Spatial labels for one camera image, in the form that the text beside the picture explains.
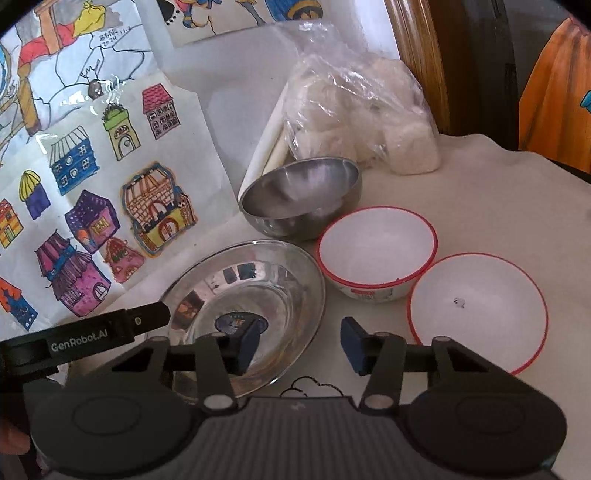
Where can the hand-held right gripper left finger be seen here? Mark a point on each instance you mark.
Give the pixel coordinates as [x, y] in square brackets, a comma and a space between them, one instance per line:
[248, 346]

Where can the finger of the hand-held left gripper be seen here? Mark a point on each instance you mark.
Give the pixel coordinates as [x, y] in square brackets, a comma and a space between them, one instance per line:
[147, 316]

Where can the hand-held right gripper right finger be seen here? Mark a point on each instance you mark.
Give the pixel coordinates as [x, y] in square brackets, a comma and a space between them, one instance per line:
[353, 346]

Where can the white red-rimmed bowl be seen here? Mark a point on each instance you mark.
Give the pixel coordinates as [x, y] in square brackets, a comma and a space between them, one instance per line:
[374, 244]
[485, 314]

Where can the stainless steel bowl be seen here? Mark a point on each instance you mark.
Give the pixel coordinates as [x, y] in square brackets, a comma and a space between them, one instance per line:
[295, 194]

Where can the colourful houses drawing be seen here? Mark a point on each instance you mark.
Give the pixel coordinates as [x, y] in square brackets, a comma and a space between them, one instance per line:
[92, 184]

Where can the white printed tablecloth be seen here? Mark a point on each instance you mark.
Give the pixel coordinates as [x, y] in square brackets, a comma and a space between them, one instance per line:
[485, 207]

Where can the short white stick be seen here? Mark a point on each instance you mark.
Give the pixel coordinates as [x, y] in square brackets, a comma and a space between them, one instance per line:
[279, 156]

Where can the long white stick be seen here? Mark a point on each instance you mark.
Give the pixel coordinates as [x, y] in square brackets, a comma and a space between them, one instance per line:
[264, 147]

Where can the plastic bag of white buns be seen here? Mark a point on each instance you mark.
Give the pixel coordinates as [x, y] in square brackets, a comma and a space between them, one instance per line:
[360, 115]

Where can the stone path figure drawing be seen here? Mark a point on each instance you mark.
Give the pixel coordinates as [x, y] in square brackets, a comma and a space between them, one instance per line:
[69, 60]

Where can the teddy bear drawing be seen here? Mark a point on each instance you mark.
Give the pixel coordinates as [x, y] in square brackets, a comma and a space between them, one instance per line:
[221, 18]

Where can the orange dress poster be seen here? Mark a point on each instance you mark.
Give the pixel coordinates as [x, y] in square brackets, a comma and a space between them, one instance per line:
[563, 92]

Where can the wooden frame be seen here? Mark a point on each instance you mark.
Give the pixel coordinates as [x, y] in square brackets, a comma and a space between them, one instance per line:
[420, 46]

